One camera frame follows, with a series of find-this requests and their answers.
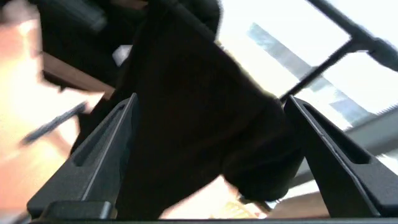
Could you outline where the black garment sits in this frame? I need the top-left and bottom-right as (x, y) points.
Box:
(70, 0), (305, 220)

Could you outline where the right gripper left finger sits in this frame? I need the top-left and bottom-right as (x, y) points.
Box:
(27, 93), (139, 220)

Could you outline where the window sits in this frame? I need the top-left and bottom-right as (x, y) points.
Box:
(217, 0), (398, 189)

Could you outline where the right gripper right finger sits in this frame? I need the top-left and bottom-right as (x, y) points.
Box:
(284, 95), (398, 218)

